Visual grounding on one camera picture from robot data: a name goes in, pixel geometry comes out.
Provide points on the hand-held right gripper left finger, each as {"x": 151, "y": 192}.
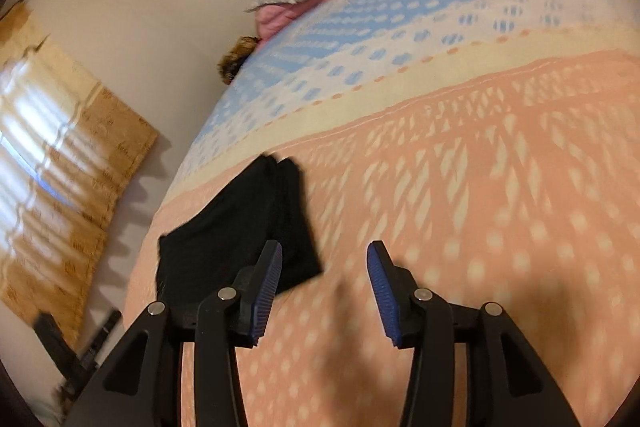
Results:
{"x": 265, "y": 292}

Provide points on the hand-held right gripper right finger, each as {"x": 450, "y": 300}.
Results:
{"x": 382, "y": 292}

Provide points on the black pants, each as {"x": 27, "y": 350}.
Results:
{"x": 225, "y": 222}

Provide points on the pink dotted bedspread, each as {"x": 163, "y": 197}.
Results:
{"x": 450, "y": 132}

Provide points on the golden patterned curtain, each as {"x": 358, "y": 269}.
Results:
{"x": 60, "y": 157}

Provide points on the pink folded blanket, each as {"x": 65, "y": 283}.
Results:
{"x": 280, "y": 19}

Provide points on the black frame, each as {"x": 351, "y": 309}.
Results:
{"x": 55, "y": 337}

